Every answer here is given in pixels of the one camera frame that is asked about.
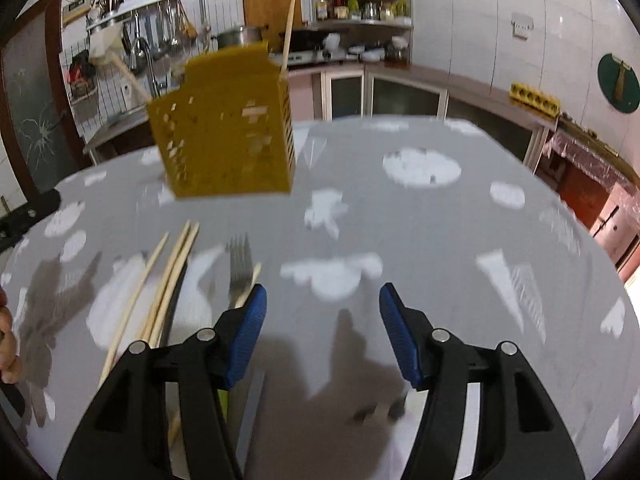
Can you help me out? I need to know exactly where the lone wooden chopstick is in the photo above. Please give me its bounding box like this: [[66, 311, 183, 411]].
[[280, 0, 296, 78]]

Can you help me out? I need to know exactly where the kitchen counter with cabinets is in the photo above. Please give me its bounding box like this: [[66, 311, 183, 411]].
[[81, 62, 559, 174]]

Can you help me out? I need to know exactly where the person's left hand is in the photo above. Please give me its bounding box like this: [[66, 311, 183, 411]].
[[0, 289, 22, 384]]

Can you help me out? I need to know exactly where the brown framed glass door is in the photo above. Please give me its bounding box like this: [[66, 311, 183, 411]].
[[1, 0, 91, 200]]

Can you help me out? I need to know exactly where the silver metal fork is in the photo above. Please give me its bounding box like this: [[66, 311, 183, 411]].
[[227, 234, 254, 309]]

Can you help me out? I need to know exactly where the wooden chopstick under fork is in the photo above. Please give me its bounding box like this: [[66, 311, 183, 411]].
[[233, 262, 262, 309]]

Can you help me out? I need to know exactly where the grey patterned tablecloth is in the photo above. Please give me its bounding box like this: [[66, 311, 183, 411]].
[[1, 117, 639, 479]]

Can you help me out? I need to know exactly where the yellow perforated utensil holder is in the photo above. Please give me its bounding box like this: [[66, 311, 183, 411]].
[[146, 42, 296, 198]]

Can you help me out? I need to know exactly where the stainless steel cooking pot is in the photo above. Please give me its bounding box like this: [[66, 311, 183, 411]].
[[212, 25, 264, 49]]

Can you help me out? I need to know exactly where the wooden board on side table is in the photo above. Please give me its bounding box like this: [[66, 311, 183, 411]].
[[556, 113, 639, 186]]

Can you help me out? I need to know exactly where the silver induction stove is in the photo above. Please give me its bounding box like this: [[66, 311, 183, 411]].
[[269, 51, 331, 70]]

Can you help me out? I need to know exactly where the yellow egg tray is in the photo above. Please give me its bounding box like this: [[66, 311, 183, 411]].
[[508, 81, 561, 119]]

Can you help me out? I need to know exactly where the rectangular wooden cutting board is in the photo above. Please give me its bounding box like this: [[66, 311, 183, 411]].
[[243, 0, 303, 39]]

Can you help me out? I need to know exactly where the black wok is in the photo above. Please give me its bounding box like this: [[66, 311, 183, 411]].
[[290, 28, 328, 52]]

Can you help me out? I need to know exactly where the corner metal shelf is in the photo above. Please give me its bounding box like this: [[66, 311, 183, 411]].
[[310, 0, 413, 65]]

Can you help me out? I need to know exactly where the green handled utensil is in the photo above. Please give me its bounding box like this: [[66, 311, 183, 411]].
[[217, 389, 229, 422]]

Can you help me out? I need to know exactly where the wall utensil rack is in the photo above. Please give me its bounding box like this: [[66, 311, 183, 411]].
[[61, 0, 198, 89]]

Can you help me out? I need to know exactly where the green round wall board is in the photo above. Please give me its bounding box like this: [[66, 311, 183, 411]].
[[597, 53, 639, 114]]

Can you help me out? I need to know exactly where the white wall socket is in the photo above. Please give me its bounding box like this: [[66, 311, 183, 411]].
[[511, 12, 535, 41]]

